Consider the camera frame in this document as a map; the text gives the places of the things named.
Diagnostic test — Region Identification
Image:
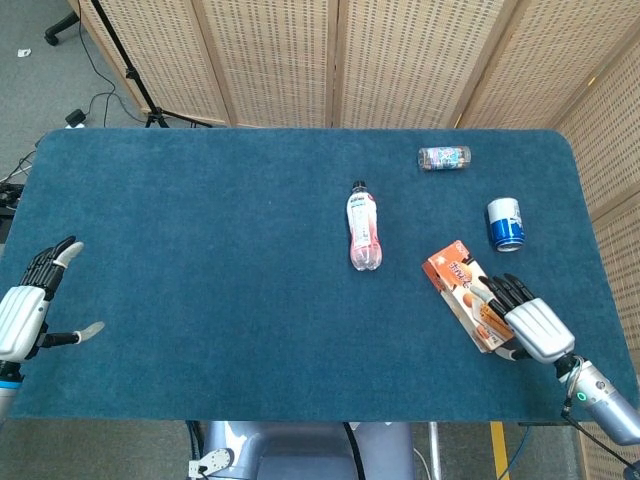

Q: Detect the black office chair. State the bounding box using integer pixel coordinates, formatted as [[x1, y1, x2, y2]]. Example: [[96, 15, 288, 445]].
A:
[[43, 10, 81, 47]]

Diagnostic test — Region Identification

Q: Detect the orange biscuit box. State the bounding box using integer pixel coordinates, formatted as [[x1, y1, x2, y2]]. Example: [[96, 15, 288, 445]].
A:
[[421, 239, 516, 354]]

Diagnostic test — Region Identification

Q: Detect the blue table mat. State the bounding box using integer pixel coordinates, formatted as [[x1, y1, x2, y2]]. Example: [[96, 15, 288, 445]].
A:
[[0, 127, 612, 424]]

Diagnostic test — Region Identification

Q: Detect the pink drink bottle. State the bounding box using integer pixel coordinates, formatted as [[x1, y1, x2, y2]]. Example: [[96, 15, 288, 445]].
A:
[[344, 180, 384, 272]]

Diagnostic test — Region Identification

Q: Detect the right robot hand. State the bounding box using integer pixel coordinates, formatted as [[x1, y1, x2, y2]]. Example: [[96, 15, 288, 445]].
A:
[[469, 273, 576, 364]]

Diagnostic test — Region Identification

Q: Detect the blue and white can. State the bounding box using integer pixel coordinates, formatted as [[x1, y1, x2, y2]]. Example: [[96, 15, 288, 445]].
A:
[[487, 197, 526, 252]]

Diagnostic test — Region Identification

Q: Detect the black torso cable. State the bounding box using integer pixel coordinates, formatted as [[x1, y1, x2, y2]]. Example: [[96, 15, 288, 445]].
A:
[[342, 422, 365, 480]]

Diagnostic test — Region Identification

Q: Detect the thin black floor cable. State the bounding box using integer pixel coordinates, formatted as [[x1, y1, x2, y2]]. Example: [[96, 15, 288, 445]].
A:
[[74, 14, 147, 126]]

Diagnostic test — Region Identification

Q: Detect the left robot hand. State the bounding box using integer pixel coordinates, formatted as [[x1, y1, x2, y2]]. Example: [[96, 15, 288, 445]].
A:
[[0, 235, 106, 362]]

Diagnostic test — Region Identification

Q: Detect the metal table leg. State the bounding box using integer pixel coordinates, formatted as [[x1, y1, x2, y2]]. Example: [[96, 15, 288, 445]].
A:
[[427, 422, 444, 480]]

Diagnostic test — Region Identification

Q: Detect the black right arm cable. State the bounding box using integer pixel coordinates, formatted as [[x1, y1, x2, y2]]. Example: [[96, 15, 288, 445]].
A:
[[562, 399, 640, 471]]

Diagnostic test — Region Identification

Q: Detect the woven folding screen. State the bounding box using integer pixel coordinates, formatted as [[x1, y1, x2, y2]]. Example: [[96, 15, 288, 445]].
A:
[[67, 0, 640, 480]]

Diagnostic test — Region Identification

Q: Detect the clear plastic snack jar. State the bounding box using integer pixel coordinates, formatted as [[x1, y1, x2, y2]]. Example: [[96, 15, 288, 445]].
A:
[[417, 145, 473, 174]]

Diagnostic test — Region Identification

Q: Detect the black floor device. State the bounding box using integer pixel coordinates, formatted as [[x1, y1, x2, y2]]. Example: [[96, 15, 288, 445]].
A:
[[0, 183, 25, 216]]

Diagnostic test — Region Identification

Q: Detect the grey robot torso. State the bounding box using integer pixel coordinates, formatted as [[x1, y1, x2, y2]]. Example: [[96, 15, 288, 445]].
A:
[[187, 421, 416, 480]]

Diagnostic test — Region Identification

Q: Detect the black tripod stand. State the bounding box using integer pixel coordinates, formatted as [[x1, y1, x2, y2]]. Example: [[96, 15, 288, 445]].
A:
[[89, 0, 214, 129]]

